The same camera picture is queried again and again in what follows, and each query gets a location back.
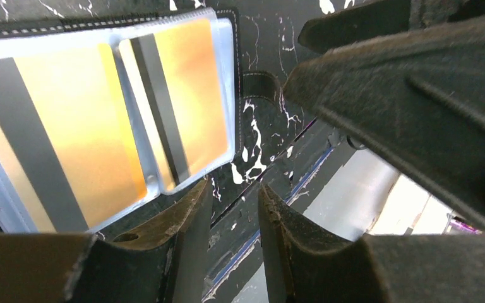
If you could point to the black leather card holder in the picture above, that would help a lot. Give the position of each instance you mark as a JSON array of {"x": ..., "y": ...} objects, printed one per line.
[{"x": 40, "y": 36}]

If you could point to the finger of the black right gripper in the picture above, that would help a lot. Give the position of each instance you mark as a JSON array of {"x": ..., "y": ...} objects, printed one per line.
[
  {"x": 380, "y": 18},
  {"x": 416, "y": 99}
]

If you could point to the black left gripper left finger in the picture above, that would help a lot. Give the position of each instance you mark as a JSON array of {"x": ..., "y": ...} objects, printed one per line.
[{"x": 161, "y": 260}]

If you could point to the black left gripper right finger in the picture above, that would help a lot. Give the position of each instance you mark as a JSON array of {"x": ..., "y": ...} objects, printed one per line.
[{"x": 306, "y": 263}]

